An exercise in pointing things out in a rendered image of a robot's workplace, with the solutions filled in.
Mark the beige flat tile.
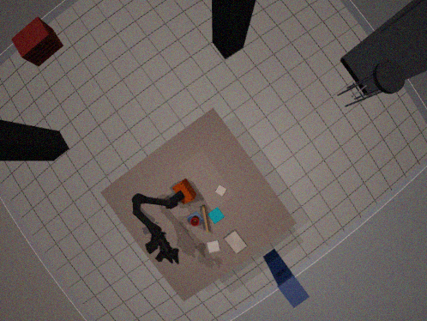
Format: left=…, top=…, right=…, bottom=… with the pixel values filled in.
left=215, top=185, right=227, bottom=197

